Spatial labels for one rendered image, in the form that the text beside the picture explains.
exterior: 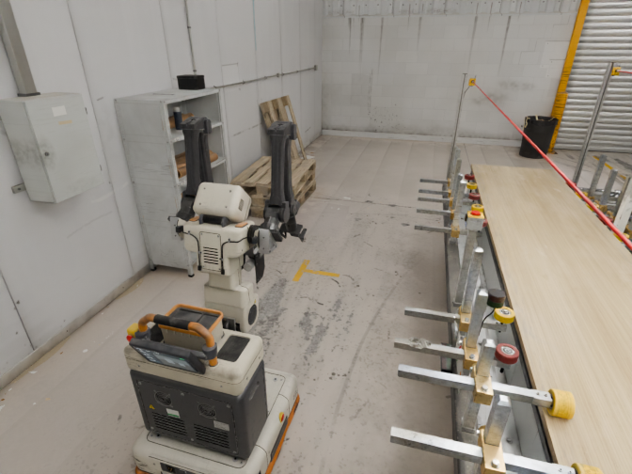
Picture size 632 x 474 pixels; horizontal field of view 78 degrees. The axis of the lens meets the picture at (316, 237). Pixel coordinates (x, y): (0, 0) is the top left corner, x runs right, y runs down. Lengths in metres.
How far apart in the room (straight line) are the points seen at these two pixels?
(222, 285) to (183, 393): 0.48
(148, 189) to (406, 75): 6.60
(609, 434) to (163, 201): 3.17
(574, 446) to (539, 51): 8.25
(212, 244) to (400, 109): 7.70
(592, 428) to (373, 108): 8.20
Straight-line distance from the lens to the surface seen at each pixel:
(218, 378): 1.63
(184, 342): 1.71
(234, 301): 1.89
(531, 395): 1.46
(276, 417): 2.14
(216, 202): 1.71
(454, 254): 2.70
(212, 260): 1.76
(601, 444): 1.51
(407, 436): 1.23
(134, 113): 3.44
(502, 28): 9.06
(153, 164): 3.46
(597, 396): 1.66
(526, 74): 9.17
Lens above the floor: 1.94
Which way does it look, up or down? 27 degrees down
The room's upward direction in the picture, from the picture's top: straight up
